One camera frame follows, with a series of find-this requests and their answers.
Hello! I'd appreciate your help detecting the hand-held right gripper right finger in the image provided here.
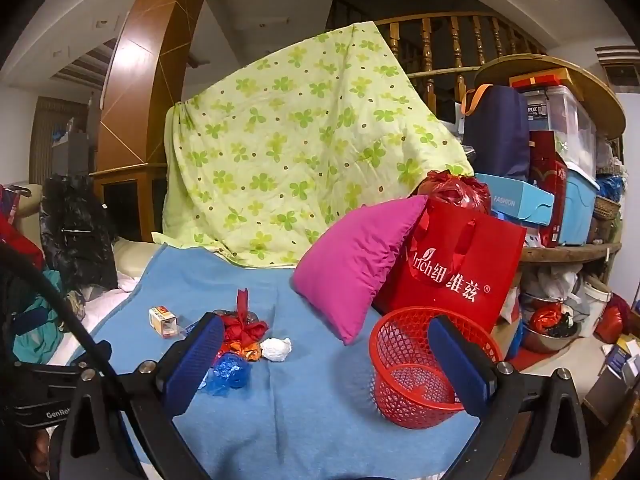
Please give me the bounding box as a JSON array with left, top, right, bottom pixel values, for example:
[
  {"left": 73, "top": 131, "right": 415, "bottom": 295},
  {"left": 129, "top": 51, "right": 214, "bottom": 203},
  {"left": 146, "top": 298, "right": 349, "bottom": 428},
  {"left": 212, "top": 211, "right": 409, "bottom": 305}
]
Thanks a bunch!
[{"left": 427, "top": 315, "right": 593, "bottom": 480}]

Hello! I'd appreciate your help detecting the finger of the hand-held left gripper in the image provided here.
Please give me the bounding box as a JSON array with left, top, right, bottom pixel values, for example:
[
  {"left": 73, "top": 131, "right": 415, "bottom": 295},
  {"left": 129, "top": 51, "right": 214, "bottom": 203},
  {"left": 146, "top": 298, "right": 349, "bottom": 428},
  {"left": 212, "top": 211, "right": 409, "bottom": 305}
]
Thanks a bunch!
[{"left": 7, "top": 307, "right": 61, "bottom": 336}]

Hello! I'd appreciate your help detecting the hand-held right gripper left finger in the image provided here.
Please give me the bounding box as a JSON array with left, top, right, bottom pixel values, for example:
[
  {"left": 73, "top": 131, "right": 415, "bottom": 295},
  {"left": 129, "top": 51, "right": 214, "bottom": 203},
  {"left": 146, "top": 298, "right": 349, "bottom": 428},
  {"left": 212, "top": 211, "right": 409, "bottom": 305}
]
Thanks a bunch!
[{"left": 59, "top": 312, "right": 226, "bottom": 480}]

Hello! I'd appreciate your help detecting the blue plastic wrapper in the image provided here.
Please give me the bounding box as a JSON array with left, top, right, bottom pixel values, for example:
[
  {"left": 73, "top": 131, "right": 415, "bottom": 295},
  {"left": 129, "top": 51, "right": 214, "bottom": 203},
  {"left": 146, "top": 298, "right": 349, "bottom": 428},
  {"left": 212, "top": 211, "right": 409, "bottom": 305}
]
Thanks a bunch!
[{"left": 205, "top": 352, "right": 252, "bottom": 397}]

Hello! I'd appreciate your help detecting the orange wrapper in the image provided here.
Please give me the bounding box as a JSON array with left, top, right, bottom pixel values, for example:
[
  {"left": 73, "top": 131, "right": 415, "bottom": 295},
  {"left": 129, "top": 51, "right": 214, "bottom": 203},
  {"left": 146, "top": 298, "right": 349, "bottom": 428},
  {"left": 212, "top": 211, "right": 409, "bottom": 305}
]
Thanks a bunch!
[{"left": 227, "top": 342, "right": 263, "bottom": 363}]

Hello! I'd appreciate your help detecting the small printed cardboard box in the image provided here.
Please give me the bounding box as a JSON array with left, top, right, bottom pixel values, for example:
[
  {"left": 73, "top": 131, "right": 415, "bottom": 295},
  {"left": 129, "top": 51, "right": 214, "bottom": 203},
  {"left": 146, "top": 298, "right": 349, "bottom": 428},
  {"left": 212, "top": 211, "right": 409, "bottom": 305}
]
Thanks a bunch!
[{"left": 148, "top": 306, "right": 179, "bottom": 339}]

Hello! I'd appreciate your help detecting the red ribbon bow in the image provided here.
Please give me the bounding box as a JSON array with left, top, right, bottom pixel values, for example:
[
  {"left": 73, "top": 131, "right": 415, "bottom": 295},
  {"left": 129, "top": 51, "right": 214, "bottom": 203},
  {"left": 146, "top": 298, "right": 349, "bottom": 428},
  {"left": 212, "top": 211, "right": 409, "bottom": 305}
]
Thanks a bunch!
[{"left": 220, "top": 287, "right": 269, "bottom": 348}]

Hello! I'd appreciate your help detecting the red plastic mesh basket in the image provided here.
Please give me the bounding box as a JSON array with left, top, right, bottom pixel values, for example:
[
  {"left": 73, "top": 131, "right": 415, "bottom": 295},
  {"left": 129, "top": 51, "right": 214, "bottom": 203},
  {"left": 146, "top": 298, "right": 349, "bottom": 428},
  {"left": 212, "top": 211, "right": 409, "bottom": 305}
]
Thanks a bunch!
[{"left": 369, "top": 306, "right": 503, "bottom": 430}]

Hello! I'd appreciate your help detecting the white paper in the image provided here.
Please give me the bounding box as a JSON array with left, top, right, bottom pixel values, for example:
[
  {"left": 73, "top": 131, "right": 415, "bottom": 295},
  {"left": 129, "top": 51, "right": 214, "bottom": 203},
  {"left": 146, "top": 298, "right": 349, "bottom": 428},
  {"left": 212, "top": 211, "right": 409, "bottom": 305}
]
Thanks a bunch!
[{"left": 260, "top": 337, "right": 292, "bottom": 362}]

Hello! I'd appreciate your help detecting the teal cloth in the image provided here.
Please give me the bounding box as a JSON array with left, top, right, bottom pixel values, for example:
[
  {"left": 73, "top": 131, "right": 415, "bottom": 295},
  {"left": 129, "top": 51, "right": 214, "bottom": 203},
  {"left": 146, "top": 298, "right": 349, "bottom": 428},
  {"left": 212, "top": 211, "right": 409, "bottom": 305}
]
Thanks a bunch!
[{"left": 12, "top": 267, "right": 68, "bottom": 363}]

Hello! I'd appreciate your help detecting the white sheet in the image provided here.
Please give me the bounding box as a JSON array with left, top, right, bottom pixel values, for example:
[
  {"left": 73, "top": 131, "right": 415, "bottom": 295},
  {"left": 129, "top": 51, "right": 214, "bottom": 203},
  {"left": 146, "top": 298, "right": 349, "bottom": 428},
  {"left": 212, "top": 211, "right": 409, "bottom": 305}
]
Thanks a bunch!
[{"left": 47, "top": 287, "right": 136, "bottom": 366}]

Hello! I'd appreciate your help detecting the red garment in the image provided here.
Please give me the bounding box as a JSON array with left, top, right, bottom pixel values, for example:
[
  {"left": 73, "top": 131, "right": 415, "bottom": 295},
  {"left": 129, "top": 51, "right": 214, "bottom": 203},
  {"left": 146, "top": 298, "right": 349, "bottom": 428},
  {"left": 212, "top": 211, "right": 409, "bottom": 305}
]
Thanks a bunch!
[{"left": 0, "top": 185, "right": 46, "bottom": 271}]

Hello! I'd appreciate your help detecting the metal basin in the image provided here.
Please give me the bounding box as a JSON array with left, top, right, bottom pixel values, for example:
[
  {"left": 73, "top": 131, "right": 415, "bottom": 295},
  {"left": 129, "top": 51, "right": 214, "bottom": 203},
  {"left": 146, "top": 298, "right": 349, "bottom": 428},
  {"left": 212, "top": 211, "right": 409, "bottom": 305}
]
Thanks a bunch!
[{"left": 520, "top": 317, "right": 583, "bottom": 355}]

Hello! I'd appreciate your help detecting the black puffer jacket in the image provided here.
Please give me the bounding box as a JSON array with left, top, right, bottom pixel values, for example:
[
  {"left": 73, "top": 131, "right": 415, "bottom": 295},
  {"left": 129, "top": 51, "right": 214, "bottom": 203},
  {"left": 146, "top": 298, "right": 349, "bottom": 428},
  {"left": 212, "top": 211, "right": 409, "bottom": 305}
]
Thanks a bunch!
[{"left": 40, "top": 174, "right": 120, "bottom": 291}]

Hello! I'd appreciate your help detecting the red tote bag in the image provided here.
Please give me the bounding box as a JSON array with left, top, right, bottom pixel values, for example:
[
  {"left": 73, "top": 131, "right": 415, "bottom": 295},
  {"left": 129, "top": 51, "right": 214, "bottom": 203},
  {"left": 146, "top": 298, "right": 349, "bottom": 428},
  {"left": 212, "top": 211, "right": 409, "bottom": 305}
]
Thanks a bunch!
[{"left": 372, "top": 195, "right": 528, "bottom": 333}]

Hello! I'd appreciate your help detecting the small red plastic bag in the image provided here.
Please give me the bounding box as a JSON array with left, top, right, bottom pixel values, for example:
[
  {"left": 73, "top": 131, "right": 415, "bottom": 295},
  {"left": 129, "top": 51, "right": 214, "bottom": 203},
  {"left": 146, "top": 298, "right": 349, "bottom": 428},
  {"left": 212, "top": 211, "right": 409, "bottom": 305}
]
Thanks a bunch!
[{"left": 530, "top": 302, "right": 563, "bottom": 331}]

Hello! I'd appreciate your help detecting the beige sofa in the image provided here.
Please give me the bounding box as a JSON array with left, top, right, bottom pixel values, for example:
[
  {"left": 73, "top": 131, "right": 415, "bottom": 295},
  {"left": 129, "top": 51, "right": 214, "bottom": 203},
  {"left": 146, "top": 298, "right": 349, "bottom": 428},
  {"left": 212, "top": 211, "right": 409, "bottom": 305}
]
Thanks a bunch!
[{"left": 112, "top": 237, "right": 166, "bottom": 281}]

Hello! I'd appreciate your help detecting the blue blanket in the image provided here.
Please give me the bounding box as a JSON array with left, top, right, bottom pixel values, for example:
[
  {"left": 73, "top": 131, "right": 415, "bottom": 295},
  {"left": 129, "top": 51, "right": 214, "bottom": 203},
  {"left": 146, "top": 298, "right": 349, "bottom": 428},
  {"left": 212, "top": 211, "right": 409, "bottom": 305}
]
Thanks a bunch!
[{"left": 75, "top": 242, "right": 483, "bottom": 480}]

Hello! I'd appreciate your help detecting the white plastic bag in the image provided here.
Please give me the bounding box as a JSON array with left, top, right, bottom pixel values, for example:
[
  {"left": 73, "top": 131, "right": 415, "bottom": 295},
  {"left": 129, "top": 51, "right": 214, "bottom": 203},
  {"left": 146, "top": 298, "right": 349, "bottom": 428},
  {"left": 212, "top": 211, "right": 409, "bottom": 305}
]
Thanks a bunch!
[{"left": 537, "top": 265, "right": 581, "bottom": 301}]

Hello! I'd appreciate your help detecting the brown cardboard box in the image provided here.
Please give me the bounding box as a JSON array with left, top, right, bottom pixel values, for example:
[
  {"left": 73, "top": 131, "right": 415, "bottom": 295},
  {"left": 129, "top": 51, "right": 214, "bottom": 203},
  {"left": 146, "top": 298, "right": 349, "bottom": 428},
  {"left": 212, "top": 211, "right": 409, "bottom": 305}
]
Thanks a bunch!
[{"left": 582, "top": 367, "right": 636, "bottom": 426}]

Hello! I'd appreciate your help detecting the white bucket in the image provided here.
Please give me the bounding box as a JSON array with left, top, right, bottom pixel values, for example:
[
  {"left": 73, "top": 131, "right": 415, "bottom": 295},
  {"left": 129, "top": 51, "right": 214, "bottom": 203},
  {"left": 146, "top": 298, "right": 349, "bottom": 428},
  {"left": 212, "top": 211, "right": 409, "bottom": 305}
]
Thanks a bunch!
[{"left": 575, "top": 282, "right": 612, "bottom": 331}]

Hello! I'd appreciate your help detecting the magenta pillow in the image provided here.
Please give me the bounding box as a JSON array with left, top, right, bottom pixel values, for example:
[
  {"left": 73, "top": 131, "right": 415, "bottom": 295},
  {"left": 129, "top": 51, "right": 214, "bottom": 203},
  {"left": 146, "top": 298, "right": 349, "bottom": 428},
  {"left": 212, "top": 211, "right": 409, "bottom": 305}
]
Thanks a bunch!
[{"left": 291, "top": 194, "right": 430, "bottom": 346}]

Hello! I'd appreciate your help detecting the grey cabinet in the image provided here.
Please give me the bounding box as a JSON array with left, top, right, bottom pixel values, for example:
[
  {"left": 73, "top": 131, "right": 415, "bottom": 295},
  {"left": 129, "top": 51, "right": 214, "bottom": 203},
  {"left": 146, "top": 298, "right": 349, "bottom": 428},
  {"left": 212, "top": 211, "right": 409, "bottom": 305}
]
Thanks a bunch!
[{"left": 50, "top": 130, "right": 98, "bottom": 176}]

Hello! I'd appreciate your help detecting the light blue shoe box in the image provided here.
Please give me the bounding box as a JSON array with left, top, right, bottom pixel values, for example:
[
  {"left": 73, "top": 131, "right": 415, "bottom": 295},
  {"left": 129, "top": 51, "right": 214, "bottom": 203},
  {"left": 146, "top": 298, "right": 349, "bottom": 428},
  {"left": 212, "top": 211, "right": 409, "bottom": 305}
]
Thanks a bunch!
[{"left": 472, "top": 172, "right": 556, "bottom": 228}]

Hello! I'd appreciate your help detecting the wooden cabinet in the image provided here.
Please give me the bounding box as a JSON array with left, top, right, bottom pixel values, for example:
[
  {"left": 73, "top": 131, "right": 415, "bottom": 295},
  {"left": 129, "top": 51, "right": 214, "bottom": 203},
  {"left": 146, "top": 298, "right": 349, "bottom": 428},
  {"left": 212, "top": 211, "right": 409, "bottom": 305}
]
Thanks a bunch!
[{"left": 90, "top": 162, "right": 168, "bottom": 243}]

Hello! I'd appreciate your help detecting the blue plastic storage bin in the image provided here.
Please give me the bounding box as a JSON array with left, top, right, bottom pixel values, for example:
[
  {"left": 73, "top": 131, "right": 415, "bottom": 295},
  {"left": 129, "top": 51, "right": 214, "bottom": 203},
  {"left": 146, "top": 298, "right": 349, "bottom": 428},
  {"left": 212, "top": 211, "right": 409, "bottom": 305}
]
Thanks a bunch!
[{"left": 557, "top": 165, "right": 601, "bottom": 247}]

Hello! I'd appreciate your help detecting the tall red gift box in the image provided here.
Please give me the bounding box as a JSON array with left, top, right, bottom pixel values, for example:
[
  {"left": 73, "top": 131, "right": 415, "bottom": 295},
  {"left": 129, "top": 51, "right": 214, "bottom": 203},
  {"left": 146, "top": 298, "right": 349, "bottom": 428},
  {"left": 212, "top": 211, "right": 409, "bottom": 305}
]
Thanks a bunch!
[{"left": 527, "top": 130, "right": 568, "bottom": 248}]

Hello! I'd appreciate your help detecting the wicker basket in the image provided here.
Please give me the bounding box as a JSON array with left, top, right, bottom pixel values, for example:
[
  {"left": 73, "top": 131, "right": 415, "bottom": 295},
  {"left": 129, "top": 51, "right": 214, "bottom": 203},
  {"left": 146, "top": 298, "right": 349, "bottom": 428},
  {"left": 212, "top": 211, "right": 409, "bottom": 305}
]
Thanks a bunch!
[{"left": 592, "top": 195, "right": 622, "bottom": 221}]

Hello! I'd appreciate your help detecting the blue plastic bag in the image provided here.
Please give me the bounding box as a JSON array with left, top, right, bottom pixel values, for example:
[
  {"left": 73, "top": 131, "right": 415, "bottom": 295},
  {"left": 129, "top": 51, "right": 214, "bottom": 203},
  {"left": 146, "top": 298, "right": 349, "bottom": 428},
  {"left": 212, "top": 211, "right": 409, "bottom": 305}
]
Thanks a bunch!
[{"left": 597, "top": 175, "right": 626, "bottom": 201}]

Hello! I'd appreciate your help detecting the green clover print quilt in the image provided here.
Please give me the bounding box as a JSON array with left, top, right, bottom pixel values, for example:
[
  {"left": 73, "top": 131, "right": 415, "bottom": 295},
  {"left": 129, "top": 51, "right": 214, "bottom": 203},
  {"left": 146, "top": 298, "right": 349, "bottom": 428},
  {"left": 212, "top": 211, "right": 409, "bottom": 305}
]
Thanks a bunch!
[{"left": 164, "top": 21, "right": 475, "bottom": 270}]

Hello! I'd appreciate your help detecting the clear plastic storage box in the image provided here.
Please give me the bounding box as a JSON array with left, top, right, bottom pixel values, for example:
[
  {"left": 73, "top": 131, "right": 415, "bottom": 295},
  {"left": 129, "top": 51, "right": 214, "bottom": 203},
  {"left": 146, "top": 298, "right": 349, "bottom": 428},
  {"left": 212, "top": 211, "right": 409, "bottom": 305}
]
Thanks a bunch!
[{"left": 520, "top": 85, "right": 598, "bottom": 176}]

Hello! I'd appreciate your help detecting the wooden arch column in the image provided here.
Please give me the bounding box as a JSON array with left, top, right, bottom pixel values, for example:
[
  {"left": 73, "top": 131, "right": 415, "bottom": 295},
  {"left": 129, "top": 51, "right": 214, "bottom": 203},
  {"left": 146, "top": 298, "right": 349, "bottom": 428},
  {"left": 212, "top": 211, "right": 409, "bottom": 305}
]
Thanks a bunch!
[{"left": 95, "top": 0, "right": 226, "bottom": 181}]

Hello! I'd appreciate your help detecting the flat orange red box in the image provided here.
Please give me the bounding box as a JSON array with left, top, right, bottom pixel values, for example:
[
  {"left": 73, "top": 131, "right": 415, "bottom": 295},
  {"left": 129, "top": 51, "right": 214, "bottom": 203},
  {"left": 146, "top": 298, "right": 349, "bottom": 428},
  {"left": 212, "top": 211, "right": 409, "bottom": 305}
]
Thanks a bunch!
[{"left": 509, "top": 67, "right": 586, "bottom": 92}]

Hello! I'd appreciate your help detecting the round wooden shelf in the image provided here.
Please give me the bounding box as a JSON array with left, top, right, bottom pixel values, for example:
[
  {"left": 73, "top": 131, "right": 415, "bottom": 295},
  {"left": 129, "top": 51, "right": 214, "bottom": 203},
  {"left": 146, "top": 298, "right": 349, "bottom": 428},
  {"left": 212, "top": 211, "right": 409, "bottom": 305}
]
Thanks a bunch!
[{"left": 472, "top": 54, "right": 628, "bottom": 266}]

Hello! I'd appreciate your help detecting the wooden stair railing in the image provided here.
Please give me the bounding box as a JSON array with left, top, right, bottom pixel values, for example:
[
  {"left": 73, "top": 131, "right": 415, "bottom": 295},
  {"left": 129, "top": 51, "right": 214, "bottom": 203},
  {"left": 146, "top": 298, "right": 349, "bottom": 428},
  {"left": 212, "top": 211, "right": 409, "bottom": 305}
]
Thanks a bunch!
[{"left": 375, "top": 12, "right": 548, "bottom": 111}]

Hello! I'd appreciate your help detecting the black cable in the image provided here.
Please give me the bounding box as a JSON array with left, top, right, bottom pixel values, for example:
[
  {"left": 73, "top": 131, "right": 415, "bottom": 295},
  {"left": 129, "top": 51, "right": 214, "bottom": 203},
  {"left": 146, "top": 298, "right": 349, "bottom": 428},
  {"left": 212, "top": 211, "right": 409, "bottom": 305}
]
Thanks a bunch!
[{"left": 0, "top": 242, "right": 131, "bottom": 411}]

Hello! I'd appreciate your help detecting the navy bag with orange handle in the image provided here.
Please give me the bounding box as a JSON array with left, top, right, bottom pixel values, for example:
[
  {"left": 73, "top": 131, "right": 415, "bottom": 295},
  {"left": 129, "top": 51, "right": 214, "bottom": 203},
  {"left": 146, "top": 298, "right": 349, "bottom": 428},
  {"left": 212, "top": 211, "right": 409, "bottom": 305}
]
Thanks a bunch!
[{"left": 460, "top": 84, "right": 532, "bottom": 181}]

